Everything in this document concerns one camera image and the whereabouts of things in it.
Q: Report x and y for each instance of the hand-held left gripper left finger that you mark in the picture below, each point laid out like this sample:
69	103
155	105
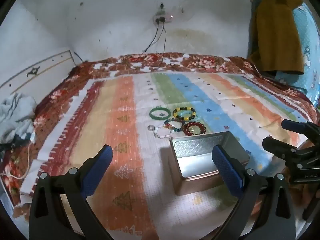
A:
101	165

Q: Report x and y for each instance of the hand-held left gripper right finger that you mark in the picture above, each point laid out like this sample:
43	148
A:
226	170

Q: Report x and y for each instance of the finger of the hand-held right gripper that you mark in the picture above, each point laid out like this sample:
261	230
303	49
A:
277	147
303	128

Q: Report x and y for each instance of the rectangular metal tin box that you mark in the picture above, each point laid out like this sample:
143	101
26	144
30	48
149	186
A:
197	165

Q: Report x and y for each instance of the green bangle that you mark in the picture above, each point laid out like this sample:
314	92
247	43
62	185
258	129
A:
151	113

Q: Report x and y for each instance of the striped colourful mat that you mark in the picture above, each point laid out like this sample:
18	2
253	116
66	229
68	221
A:
120	130

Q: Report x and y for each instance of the light blue printed cloth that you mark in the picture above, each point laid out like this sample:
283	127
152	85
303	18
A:
308	50

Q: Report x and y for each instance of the brown hanging garment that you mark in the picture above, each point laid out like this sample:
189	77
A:
277	35

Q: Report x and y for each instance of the grey clothes pile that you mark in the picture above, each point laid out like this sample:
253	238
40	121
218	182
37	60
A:
15	115

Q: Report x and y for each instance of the red floral blanket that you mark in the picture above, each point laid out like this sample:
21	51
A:
200	61

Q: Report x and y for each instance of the white headboard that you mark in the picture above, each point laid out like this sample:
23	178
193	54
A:
37	72

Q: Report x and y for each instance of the white wall socket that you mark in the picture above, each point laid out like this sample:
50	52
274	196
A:
162	17

